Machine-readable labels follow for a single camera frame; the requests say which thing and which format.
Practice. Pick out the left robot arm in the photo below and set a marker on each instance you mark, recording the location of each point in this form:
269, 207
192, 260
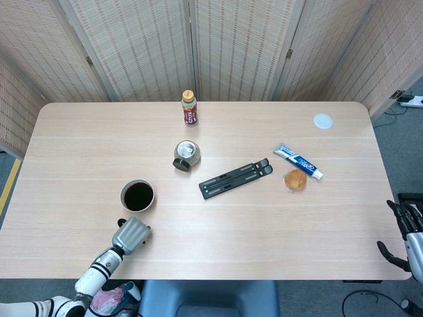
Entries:
99, 267

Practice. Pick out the black box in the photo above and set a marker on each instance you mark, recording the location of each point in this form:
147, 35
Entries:
409, 197

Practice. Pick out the white power strip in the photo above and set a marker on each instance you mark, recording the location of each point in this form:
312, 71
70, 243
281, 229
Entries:
414, 100

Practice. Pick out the white and teal bottle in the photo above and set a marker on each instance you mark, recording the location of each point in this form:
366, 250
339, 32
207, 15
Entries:
133, 290

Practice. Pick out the glass jar with black lid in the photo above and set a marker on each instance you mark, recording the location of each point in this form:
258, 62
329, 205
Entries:
187, 152

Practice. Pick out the white round table disc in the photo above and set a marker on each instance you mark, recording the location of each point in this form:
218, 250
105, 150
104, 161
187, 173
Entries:
323, 121

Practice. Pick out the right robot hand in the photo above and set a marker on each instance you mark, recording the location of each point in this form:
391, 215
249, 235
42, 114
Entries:
416, 251

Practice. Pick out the clear plastic bag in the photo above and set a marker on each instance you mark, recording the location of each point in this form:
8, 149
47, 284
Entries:
105, 297

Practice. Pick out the woven folding screen panel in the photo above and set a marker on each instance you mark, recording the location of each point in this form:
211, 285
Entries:
390, 49
241, 46
39, 46
324, 39
15, 109
138, 46

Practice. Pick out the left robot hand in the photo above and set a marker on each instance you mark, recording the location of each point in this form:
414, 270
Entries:
132, 236

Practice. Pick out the blue white toothpaste tube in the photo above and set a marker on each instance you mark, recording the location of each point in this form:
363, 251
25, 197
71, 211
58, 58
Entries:
297, 160

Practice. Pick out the brown drink bottle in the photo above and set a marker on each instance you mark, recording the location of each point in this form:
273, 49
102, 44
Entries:
190, 114

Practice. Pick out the brass screen hinge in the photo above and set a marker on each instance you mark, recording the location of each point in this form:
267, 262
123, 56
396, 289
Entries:
88, 60
289, 53

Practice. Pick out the black folding laptop stand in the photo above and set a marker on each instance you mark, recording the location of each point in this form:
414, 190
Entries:
231, 180

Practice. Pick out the orange jelly cup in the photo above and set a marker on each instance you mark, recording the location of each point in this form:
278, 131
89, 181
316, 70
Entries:
295, 181

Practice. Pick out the blue chair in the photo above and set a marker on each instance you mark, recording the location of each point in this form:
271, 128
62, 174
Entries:
208, 298

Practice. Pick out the white cup of black coffee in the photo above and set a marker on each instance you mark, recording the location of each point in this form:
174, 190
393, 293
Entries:
138, 196

